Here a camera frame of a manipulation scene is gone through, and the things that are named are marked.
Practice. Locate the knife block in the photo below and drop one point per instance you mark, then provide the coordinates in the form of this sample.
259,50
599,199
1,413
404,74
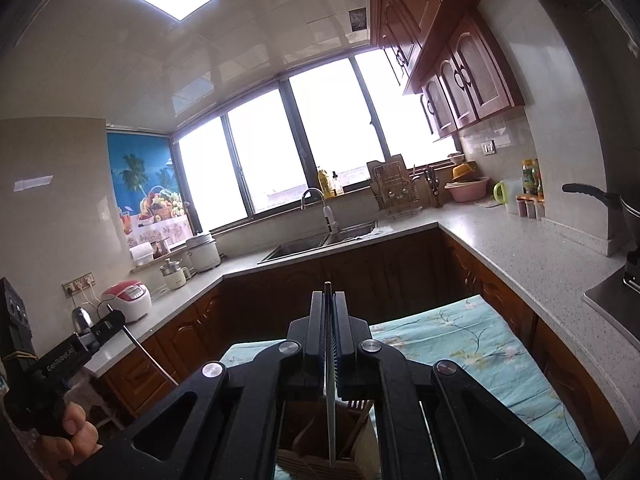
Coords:
434,190

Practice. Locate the black wok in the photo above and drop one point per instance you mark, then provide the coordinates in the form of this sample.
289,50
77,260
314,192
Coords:
600,197

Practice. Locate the cooking oil bottles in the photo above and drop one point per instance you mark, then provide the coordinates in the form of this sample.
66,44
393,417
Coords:
531,177

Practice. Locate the grey stone countertop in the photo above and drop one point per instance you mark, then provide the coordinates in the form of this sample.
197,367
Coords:
525,255

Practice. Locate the yellow bowl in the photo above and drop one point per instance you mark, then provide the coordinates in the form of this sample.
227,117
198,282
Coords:
464,172

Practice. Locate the person's left hand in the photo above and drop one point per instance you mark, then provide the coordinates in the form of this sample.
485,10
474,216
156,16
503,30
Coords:
75,435

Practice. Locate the teal floral tablecloth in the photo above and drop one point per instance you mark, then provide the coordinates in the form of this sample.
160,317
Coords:
460,340

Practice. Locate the yellow bottle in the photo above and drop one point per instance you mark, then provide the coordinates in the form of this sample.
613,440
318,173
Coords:
326,185

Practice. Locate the steel kitchen faucet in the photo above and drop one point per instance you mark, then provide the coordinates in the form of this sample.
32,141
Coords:
327,215

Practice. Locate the cutting board rack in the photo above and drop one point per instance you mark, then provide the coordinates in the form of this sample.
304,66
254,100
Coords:
392,185

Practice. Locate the pink basin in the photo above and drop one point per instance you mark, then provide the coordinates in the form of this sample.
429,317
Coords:
467,191

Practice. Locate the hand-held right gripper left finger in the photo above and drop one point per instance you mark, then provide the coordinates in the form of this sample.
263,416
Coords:
320,350

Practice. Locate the steel electric kettle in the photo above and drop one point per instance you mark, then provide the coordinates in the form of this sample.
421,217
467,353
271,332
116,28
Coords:
82,319

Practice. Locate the metal chopstick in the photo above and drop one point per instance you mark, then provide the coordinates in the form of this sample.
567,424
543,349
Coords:
150,355

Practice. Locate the small white pot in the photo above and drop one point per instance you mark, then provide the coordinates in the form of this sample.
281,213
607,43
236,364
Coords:
172,276

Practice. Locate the pink white rice cooker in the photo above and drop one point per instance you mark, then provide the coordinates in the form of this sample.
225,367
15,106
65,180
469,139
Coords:
127,302

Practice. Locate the gas stove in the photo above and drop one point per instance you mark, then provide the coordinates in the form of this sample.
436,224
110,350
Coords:
615,295

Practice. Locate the clear soap bottle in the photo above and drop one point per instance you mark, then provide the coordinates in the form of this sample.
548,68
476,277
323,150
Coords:
337,186

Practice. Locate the kitchen window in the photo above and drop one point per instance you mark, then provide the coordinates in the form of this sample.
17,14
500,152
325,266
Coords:
320,135

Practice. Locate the tropical fruit print blind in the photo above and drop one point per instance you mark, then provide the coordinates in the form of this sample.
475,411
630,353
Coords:
145,185

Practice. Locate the paper towel roll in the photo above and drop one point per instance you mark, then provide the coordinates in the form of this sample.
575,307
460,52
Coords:
141,255

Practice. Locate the ceiling vent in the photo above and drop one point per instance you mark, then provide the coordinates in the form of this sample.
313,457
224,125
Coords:
358,18

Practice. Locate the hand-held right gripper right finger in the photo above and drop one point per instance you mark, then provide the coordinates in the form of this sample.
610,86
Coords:
341,350

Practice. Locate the wooden utensil holder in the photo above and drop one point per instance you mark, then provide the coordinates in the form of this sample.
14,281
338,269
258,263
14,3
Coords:
300,467

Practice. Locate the wooden lower cabinets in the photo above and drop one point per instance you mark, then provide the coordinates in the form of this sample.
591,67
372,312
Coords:
280,295

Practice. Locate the spice jars set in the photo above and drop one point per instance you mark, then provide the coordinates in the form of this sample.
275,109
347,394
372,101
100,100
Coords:
530,207

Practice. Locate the wall power outlet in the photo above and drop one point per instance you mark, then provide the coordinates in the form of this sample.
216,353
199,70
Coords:
79,284

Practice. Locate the steel kitchen sink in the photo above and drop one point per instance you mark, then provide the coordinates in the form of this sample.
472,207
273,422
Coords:
300,249

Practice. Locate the wooden upper cabinets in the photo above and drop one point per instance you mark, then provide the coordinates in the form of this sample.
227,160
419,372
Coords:
450,60

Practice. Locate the wooden cabinets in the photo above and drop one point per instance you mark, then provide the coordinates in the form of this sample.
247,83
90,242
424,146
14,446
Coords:
280,295
450,60

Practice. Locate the white wall switch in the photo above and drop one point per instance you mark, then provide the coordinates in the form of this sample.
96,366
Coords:
488,147

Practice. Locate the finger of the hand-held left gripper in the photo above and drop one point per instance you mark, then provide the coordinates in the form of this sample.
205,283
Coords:
110,327

